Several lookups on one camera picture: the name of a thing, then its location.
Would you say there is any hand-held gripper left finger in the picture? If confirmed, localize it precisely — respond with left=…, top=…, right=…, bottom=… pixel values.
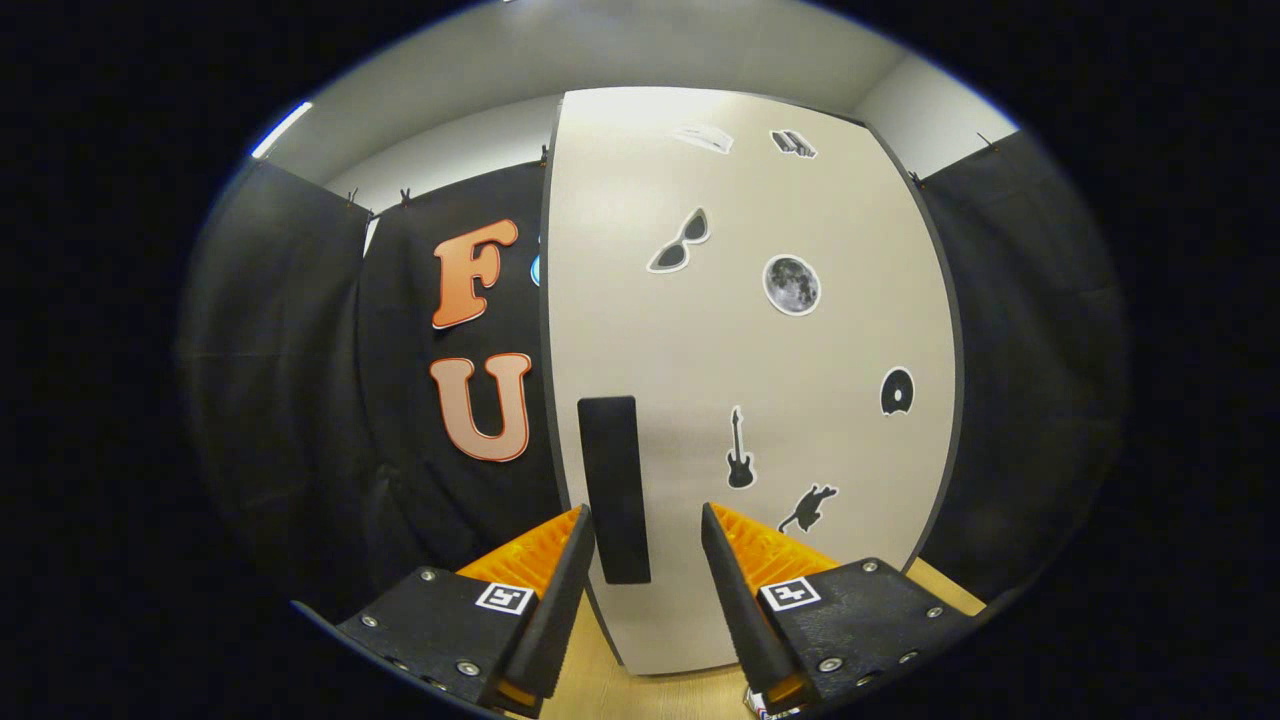
left=290, top=504, right=597, bottom=719

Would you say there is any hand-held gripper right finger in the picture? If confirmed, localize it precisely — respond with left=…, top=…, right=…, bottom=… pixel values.
left=700, top=500, right=979, bottom=713

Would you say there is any black door handle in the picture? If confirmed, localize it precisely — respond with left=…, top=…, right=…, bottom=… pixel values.
left=577, top=396, right=653, bottom=586

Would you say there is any dark grey shoe cabinet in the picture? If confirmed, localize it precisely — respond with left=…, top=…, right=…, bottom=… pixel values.
left=538, top=85, right=967, bottom=679

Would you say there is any black backdrop cloth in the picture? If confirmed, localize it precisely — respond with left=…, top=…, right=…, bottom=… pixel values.
left=175, top=130, right=1131, bottom=611

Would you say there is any row of black cloth clips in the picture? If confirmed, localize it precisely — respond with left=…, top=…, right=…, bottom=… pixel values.
left=343, top=133, right=996, bottom=206

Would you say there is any ceiling light panel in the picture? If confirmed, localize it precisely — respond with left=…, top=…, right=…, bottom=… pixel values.
left=250, top=100, right=314, bottom=161

